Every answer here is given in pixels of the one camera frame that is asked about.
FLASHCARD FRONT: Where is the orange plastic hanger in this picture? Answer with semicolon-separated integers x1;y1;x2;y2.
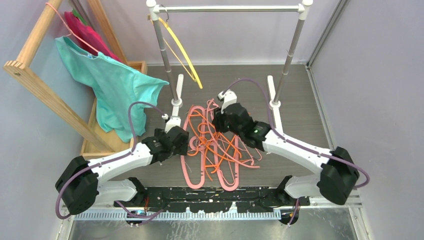
187;105;261;181

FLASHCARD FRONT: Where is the yellow hanger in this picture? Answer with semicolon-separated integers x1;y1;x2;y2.
158;17;203;90

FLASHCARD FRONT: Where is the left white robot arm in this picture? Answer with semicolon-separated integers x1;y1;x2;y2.
55;126;189;219

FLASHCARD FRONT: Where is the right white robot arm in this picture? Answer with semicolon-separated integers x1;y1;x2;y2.
212;103;359;206

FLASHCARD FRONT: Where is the left thick pink hanger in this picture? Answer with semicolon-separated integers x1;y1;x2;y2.
180;105;206;190

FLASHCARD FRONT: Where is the thick pink hanger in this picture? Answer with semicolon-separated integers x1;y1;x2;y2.
180;105;206;190
212;116;241;192

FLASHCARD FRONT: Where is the white metal clothes rack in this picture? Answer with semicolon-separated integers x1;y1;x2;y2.
146;0;313;130

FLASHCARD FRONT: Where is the right thick pink hanger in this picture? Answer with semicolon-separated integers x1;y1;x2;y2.
212;116;241;192

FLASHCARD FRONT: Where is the teal t-shirt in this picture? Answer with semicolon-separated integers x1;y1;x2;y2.
55;36;168;143

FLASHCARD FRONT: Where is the wooden clothes rack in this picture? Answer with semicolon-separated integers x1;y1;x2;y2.
0;0;132;161

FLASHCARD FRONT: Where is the magenta garment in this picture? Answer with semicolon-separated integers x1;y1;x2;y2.
64;11;122;62

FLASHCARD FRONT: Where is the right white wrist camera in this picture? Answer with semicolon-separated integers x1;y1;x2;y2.
217;89;237;113

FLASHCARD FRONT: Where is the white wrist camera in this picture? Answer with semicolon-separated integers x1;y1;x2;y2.
217;89;237;113
161;113;181;133

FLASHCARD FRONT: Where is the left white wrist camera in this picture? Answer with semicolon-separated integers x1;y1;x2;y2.
161;113;181;133

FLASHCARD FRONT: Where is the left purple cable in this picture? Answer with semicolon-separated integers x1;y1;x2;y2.
54;101;169;220

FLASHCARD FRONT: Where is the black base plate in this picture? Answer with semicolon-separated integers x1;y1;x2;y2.
113;186;310;225

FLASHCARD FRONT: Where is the thin pink wire hanger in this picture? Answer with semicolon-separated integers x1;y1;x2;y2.
44;2;99;54

